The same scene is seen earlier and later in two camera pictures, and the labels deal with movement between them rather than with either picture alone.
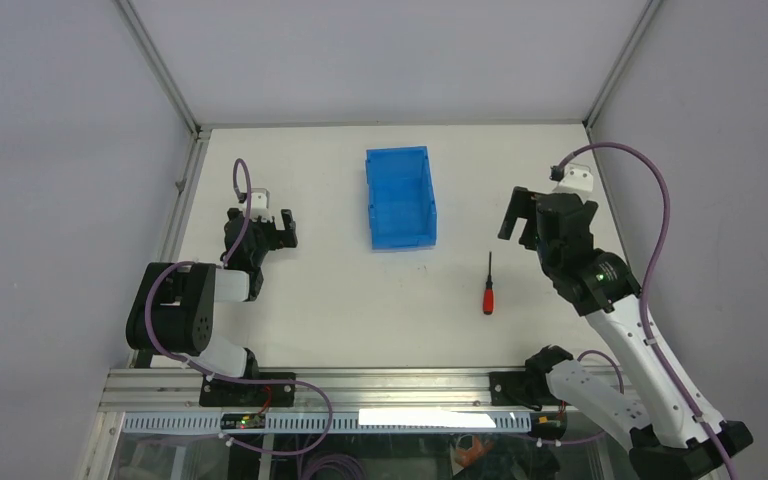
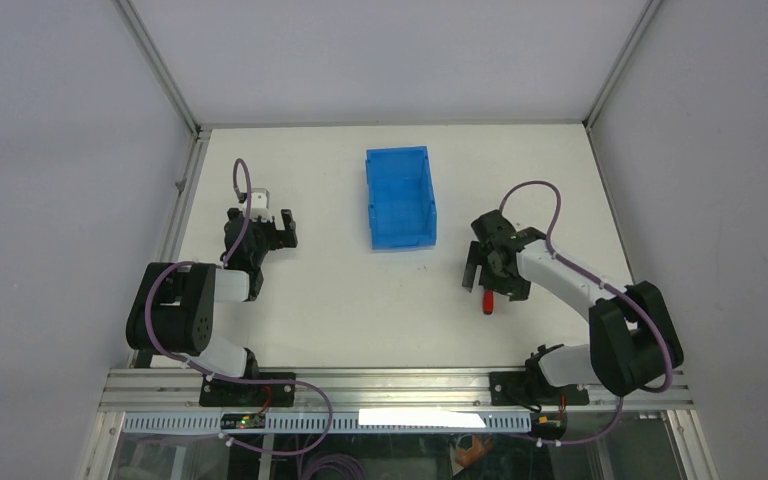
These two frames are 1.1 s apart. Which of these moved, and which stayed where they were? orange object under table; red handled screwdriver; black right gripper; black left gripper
Moved: black right gripper
Stayed: orange object under table; red handled screwdriver; black left gripper
